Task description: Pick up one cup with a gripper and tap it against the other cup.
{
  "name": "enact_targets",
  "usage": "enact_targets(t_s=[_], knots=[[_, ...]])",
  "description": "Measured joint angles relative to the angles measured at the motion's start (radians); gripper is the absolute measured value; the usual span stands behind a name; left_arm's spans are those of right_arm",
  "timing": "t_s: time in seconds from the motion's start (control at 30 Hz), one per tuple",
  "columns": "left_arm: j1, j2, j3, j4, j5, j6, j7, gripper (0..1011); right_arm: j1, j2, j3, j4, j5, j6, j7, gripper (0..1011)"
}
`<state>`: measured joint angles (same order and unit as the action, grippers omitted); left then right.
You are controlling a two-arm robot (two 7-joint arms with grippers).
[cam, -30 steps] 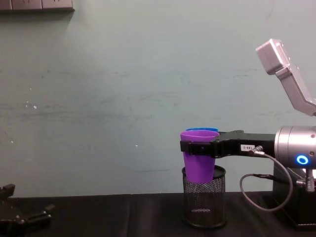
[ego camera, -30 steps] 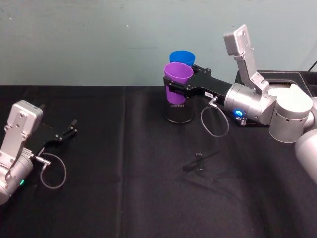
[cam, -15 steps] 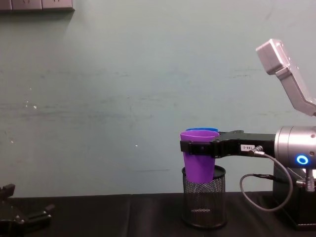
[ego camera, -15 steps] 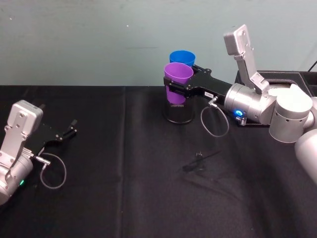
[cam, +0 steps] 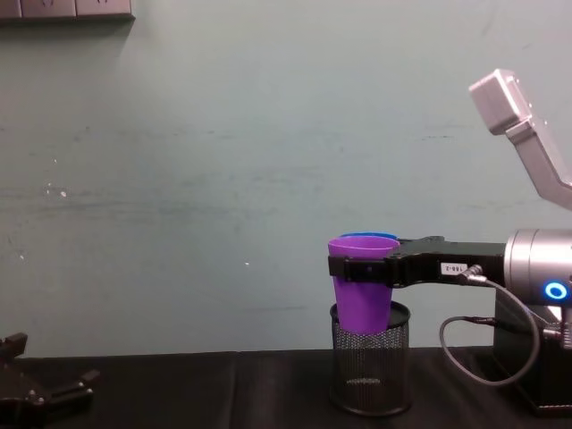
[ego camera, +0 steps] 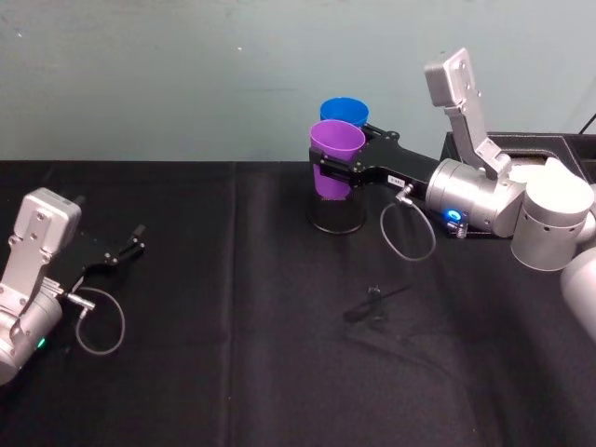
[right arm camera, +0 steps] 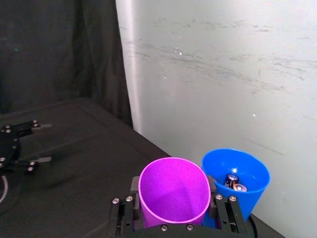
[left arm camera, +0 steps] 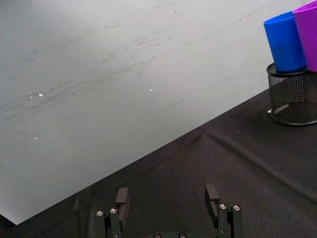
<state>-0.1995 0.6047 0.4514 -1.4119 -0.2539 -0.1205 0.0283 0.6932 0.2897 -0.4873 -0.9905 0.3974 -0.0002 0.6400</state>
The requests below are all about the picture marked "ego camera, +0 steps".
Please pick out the pale blue-grey wall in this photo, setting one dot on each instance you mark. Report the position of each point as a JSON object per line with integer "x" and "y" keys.
{"x": 139, "y": 70}

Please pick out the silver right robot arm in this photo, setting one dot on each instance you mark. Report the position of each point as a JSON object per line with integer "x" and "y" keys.
{"x": 470, "y": 195}

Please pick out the black open storage box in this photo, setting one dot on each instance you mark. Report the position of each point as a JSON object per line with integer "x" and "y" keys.
{"x": 579, "y": 149}

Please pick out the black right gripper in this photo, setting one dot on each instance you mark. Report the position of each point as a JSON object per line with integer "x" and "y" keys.
{"x": 396, "y": 160}

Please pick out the purple plastic cup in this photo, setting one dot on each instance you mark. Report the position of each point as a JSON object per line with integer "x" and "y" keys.
{"x": 336, "y": 139}

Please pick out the black table cloth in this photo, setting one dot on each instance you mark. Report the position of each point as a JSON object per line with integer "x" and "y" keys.
{"x": 186, "y": 372}

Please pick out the blue plastic cup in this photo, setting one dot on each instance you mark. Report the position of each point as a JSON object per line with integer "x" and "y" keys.
{"x": 343, "y": 111}

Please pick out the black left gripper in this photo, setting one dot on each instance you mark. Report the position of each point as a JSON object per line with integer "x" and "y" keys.
{"x": 86, "y": 258}

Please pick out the black plastic cup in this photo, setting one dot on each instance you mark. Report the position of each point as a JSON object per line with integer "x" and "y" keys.
{"x": 335, "y": 216}

